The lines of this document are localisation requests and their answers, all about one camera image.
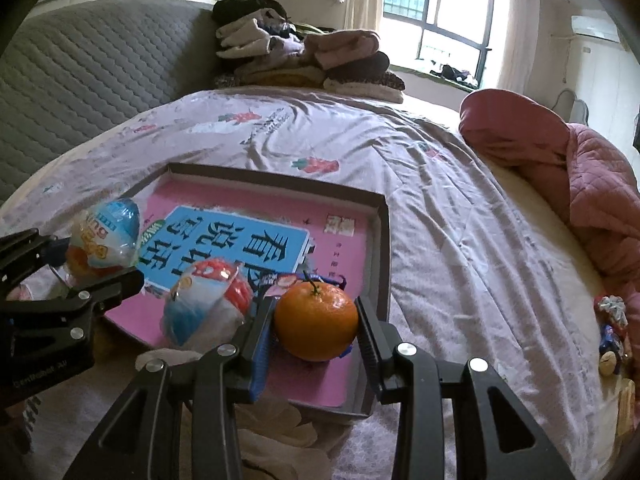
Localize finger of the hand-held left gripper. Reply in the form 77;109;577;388
0;228;71;283
0;267;146;343

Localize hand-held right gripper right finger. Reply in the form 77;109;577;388
354;296;576;480

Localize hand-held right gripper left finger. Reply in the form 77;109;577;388
62;300;276;480

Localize orange and blue toy egg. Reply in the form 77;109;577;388
66;197;142;276

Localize orange mandarin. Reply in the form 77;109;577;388
274;280;360;362

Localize snack packet blue and red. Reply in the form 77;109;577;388
162;257;254;348

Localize grey cardboard box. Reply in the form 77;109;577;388
102;162;391;418

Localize dark blue snack packet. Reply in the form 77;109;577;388
262;271;351;361

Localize pink and blue book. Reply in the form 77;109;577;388
105;180;376;408

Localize strawberry printed bed sheet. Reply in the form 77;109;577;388
0;87;626;480

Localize grey quilted headboard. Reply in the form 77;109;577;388
0;0;221;206

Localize small toys at bedside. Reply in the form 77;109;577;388
599;325;626;376

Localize red and white snack packet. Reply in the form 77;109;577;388
595;295;628;327

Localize pink quilt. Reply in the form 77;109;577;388
459;88;640;361

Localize dark cloth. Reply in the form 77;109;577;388
440;64;478;86

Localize pile of folded clothes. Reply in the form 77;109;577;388
212;0;407;105

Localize black framed window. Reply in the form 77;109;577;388
382;0;498;88

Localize white air conditioner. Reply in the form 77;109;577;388
570;15;621;43

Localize white drawstring pouch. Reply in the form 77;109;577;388
135;347;321;480

